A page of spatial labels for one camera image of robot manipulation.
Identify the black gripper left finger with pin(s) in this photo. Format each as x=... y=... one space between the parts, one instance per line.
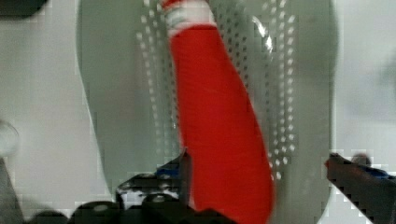
x=171 y=179

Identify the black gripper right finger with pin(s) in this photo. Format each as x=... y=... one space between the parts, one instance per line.
x=371 y=190

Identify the red plush ketchup bottle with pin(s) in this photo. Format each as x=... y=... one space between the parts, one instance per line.
x=218 y=127

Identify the grey-green perforated strainer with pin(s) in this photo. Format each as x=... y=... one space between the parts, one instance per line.
x=284 y=52

